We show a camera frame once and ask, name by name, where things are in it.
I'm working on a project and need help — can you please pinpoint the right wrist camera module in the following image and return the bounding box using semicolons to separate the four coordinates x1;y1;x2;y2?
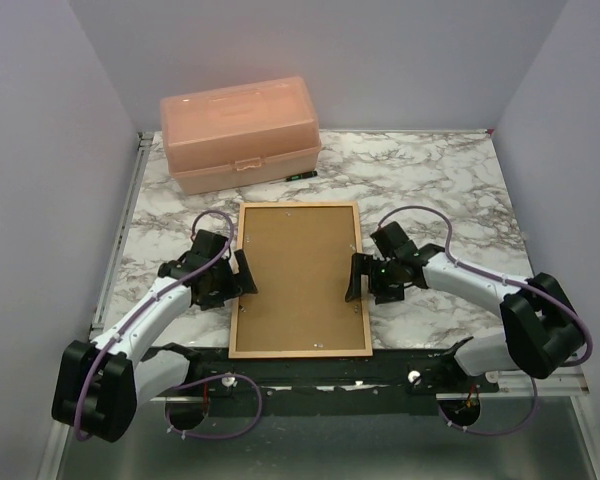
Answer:
371;221;418;259

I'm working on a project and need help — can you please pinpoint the brown wooden picture frame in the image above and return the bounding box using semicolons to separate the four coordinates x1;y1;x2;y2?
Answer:
227;200;375;359

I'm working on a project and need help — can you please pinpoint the black green marker pen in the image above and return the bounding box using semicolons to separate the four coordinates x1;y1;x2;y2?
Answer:
284;170;318;182

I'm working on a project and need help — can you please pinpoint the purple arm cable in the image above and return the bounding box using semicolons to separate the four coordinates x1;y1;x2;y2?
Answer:
378;204;595;435
73;209;265;443

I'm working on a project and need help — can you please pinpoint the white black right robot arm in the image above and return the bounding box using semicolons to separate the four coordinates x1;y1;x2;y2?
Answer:
345;242;586;392

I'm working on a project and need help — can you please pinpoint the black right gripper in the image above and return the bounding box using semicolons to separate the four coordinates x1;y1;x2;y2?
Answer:
346;252;404;305

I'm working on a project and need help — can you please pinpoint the brown frame backing board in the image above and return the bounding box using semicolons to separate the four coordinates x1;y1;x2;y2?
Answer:
234;206;370;352

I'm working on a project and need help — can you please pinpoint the black robot mounting base rail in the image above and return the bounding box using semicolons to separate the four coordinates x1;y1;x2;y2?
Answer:
82;344;536;419

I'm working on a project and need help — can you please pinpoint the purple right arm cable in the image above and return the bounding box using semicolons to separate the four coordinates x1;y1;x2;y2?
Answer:
378;204;595;435

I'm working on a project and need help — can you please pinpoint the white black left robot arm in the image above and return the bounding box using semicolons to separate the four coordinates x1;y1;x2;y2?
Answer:
52;250;257;442

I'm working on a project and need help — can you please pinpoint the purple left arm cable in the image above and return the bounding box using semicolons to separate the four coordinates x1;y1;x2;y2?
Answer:
73;209;265;443

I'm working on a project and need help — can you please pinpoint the pink plastic storage box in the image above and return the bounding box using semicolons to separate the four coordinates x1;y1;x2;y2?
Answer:
160;76;322;195

